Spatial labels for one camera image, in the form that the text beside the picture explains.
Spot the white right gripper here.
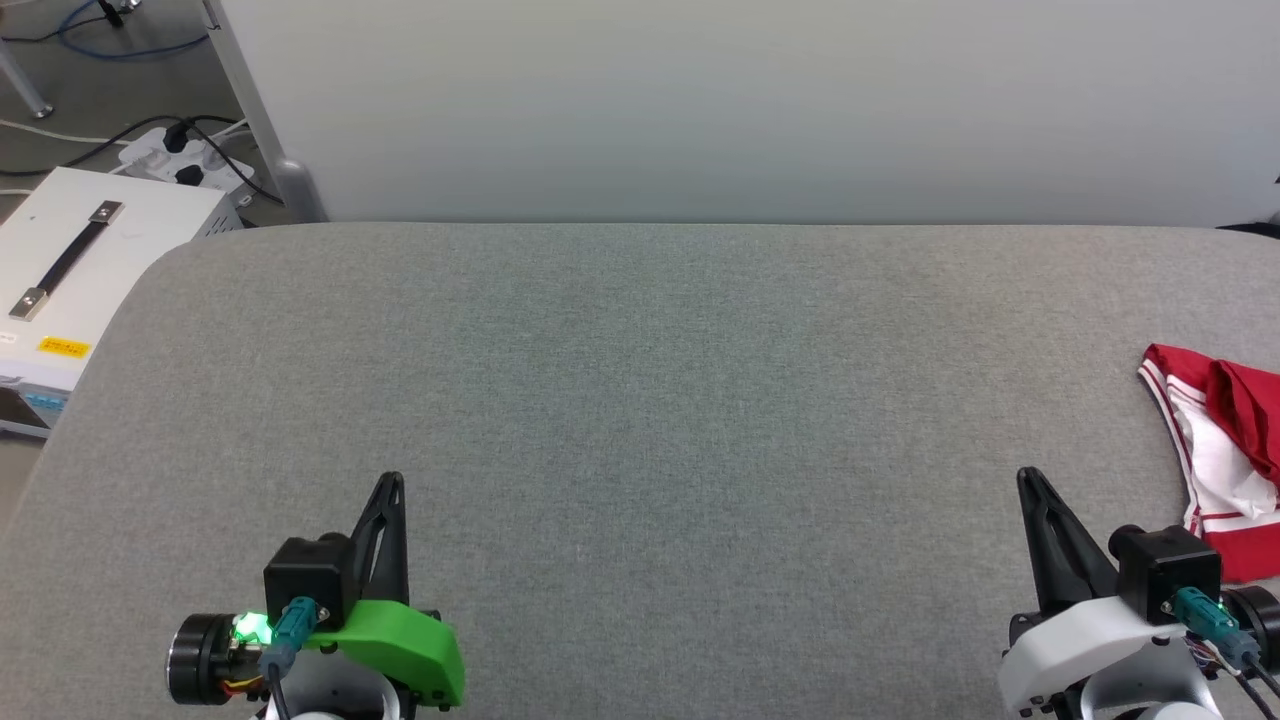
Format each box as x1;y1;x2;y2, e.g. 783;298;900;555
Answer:
997;467;1211;716

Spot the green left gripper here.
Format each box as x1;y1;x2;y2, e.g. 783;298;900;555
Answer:
300;472;467;709

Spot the red and white shirt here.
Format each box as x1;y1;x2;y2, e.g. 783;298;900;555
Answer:
1138;343;1280;584

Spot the white equipment box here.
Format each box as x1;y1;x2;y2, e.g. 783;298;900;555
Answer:
0;166;247;439

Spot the white power strip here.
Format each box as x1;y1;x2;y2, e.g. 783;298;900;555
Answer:
117;125;257;207

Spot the white partition panel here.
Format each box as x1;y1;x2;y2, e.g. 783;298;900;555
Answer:
215;0;1280;229

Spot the grey metal furniture leg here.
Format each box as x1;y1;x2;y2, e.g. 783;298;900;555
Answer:
0;40;54;120

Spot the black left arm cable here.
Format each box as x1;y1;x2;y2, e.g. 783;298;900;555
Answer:
259;596;327;720

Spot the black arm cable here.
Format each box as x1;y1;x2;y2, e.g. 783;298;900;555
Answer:
259;596;327;720
1161;586;1280;701

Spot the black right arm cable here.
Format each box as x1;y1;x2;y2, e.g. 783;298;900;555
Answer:
1161;586;1280;701

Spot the grey metal partition post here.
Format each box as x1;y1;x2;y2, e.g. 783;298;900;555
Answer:
200;0;330;224

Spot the black strap handle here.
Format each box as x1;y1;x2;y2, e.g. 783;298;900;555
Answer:
8;201;125;322

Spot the black power cable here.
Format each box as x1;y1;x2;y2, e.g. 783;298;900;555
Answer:
0;114;284;207

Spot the white thin cable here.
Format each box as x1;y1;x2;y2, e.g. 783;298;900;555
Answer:
0;117;131;147

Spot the blue cable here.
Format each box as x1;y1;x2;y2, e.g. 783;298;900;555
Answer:
0;0;213;61

